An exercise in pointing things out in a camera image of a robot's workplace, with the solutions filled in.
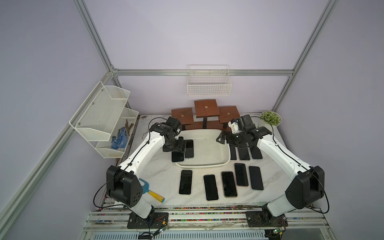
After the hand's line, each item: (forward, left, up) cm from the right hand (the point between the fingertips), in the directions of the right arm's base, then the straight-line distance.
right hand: (223, 143), depth 83 cm
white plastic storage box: (+5, +8, -17) cm, 19 cm away
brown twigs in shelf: (+14, +59, -2) cm, 61 cm away
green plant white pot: (+21, -36, -2) cm, 42 cm away
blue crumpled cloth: (+4, +60, -2) cm, 61 cm away
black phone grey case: (0, -7, -10) cm, 13 cm away
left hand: (-4, +26, -1) cm, 26 cm away
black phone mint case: (-7, +26, -1) cm, 27 cm away
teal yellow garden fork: (-19, +45, -17) cm, 52 cm away
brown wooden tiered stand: (+18, +7, +4) cm, 20 cm away
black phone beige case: (-22, +8, -17) cm, 29 cm away
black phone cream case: (-15, +22, -18) cm, 32 cm away
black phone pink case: (-11, -12, -18) cm, 24 cm away
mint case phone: (+7, +21, -16) cm, 27 cm away
